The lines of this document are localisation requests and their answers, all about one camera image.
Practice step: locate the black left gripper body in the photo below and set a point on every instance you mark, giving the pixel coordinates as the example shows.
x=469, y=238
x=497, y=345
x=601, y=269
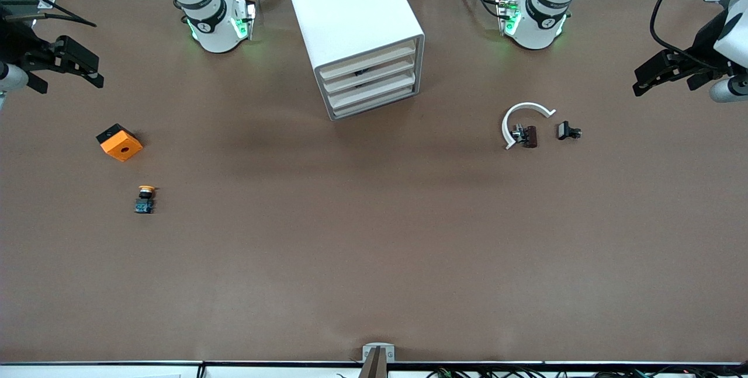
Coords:
x=699, y=49

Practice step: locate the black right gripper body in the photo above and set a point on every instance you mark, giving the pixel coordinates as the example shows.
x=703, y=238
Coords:
x=17, y=45

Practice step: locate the orange push button switch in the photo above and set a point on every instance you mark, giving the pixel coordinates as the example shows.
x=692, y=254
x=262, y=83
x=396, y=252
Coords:
x=146, y=190

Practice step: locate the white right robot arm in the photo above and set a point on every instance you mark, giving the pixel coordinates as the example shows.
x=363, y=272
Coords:
x=213, y=27

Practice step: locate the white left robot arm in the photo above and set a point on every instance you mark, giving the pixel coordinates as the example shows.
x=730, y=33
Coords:
x=540, y=21

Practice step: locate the orange and black box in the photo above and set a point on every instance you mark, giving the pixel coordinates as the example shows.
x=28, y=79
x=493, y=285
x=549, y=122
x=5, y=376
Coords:
x=123, y=147

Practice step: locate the small black clip component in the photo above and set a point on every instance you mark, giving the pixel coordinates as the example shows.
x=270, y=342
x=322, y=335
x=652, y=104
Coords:
x=564, y=130

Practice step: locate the white curved plastic part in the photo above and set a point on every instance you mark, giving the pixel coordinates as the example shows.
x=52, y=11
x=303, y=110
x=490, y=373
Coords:
x=529, y=105

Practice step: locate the dark brown small component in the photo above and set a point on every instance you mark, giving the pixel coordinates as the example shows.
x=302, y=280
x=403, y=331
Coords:
x=530, y=137

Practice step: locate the white table edge panel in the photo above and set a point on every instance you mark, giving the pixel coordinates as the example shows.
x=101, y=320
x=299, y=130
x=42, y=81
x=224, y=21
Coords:
x=87, y=372

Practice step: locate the brown table cover sheet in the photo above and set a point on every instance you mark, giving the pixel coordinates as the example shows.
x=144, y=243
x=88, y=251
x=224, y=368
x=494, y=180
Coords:
x=374, y=238

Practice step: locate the black table edge rail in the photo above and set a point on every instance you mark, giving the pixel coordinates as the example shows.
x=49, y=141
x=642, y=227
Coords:
x=117, y=363

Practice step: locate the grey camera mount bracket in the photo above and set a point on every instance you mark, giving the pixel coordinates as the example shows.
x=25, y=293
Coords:
x=378, y=366

